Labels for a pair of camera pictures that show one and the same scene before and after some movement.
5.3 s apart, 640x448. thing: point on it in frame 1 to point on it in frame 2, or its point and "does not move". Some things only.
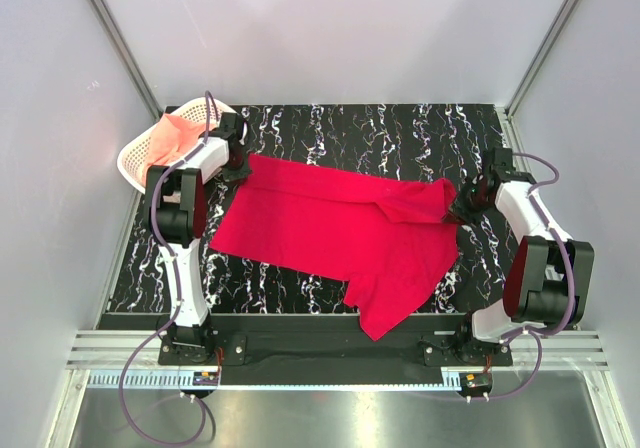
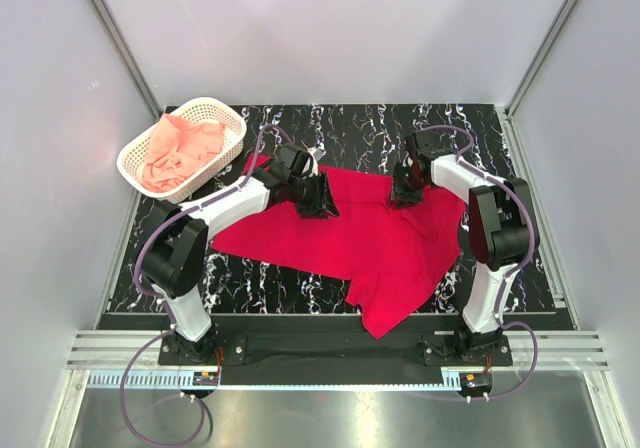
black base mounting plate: x=323 y=348 does not move
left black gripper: x=238 y=175 to x=322 y=204
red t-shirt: x=382 y=236 does not move
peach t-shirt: x=170 y=138 does not move
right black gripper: x=458 y=211 to x=403 y=198
